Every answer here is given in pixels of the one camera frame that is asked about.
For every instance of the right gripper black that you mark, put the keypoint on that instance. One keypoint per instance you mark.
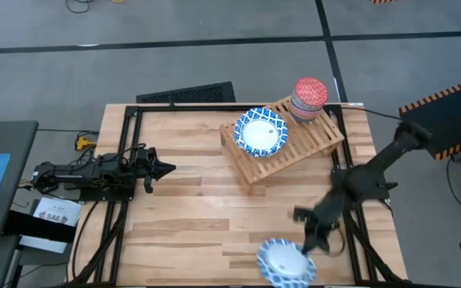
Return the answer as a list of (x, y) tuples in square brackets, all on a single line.
[(322, 216)]

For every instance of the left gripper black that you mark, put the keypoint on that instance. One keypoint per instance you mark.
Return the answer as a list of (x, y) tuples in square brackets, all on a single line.
[(148, 168)]

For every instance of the blue white patterned paper plate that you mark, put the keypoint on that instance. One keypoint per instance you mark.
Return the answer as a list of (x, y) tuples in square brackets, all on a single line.
[(260, 134), (282, 264)]

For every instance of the bowl with blue radial stripes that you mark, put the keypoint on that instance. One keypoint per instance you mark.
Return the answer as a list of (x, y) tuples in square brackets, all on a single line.
[(302, 117)]

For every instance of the orange patterned bowl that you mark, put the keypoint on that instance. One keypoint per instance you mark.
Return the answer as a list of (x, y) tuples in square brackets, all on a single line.
[(300, 107)]

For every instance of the red zigzag patterned bowl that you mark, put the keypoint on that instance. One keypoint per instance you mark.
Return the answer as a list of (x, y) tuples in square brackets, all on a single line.
[(311, 91)]

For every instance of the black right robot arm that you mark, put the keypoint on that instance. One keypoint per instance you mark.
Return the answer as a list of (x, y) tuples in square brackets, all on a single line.
[(374, 164)]

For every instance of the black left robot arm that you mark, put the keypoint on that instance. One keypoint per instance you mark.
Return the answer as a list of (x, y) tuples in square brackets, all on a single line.
[(78, 174)]

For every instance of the slatted wooden shelf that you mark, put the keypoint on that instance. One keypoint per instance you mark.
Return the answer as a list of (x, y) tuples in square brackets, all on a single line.
[(286, 160)]

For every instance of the black perforated vent panel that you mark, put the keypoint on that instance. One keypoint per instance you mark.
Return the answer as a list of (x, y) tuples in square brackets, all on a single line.
[(186, 94)]

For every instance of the white printed paper sheet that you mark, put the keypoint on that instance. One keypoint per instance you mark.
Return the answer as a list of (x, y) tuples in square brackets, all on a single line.
[(58, 210)]

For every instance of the plain white paper sheet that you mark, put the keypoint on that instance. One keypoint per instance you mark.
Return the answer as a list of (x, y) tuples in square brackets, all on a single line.
[(42, 245)]

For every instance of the grey side desk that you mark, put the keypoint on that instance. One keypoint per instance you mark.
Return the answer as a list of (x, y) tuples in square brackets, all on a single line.
[(18, 140)]

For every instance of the black aluminium table frame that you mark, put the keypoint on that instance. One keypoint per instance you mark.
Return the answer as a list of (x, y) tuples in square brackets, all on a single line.
[(198, 108)]

